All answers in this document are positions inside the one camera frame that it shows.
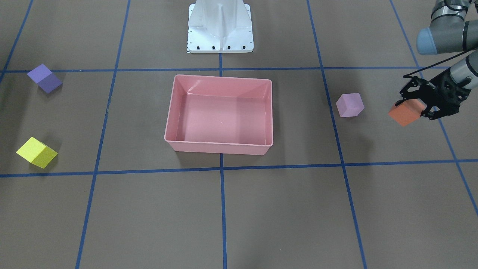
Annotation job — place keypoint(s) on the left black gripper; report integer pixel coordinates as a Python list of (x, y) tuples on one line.
[(445, 90)]

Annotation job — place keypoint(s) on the orange foam block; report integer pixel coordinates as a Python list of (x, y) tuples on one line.
[(407, 112)]

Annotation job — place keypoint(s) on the light pink foam block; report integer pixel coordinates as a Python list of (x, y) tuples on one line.
[(350, 105)]

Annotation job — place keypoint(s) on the dark purple foam block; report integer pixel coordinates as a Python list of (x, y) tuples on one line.
[(44, 78)]

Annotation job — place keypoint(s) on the yellow foam block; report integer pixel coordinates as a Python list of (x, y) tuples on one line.
[(37, 153)]

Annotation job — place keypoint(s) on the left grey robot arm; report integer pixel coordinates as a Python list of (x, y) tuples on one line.
[(448, 32)]

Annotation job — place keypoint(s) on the pink plastic bin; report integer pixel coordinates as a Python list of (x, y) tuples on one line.
[(223, 115)]

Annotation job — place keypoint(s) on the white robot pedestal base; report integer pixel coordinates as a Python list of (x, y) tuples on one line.
[(220, 26)]

